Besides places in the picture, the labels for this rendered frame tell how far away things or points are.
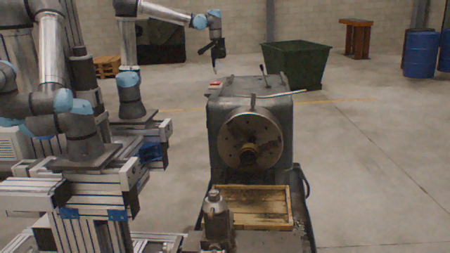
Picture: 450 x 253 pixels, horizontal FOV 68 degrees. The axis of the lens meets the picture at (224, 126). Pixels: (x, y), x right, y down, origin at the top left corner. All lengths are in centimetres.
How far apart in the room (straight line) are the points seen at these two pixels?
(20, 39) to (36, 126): 32
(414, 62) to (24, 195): 734
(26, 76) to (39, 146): 48
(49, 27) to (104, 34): 1099
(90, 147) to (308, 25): 1088
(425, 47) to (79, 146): 714
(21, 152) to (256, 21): 1036
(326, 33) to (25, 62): 1120
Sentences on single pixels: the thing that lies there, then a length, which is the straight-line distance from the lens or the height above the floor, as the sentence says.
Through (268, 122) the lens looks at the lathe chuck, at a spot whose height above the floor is 119.
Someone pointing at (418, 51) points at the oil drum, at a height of 55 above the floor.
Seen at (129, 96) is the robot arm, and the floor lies 128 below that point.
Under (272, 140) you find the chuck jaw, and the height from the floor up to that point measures 112.
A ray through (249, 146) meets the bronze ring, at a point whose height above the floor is 112.
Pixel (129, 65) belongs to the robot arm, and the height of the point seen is 142.
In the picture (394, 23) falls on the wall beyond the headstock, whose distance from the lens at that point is 1291.
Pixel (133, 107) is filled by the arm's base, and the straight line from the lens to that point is 184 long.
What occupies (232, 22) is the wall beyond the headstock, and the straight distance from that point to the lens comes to 1158.
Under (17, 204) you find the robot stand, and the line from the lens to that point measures 155.
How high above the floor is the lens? 172
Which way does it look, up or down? 21 degrees down
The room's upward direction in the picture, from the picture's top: 4 degrees counter-clockwise
